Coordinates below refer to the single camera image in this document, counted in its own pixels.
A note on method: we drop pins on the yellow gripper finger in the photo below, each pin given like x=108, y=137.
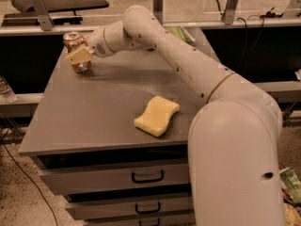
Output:
x=79, y=55

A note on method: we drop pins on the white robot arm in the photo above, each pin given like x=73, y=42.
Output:
x=232, y=140

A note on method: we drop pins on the green jalapeno chip bag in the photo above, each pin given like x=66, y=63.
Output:
x=180, y=33

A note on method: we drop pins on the yellow snack bag in basket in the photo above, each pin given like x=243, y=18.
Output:
x=291, y=215

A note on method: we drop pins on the clear plastic water bottle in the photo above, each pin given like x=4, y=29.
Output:
x=6, y=91

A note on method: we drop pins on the grey drawer cabinet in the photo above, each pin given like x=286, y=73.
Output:
x=88, y=120

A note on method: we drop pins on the yellow sponge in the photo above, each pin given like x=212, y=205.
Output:
x=157, y=115

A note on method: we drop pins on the top drawer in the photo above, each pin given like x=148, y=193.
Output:
x=110, y=177

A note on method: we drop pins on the drawer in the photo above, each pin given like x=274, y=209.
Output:
x=156, y=221
x=136, y=206
x=110, y=177

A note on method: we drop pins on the middle drawer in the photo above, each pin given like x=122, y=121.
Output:
x=136, y=206

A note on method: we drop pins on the bottom drawer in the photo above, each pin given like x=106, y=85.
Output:
x=156, y=221

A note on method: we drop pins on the left metal bracket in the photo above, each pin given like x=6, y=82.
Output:
x=46, y=24

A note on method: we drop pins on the metal bracket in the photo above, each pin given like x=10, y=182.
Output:
x=157, y=6
x=46, y=24
x=229, y=11

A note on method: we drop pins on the middle metal bracket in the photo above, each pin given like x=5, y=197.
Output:
x=157, y=6

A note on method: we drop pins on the right metal bracket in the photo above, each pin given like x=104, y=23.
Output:
x=229, y=11

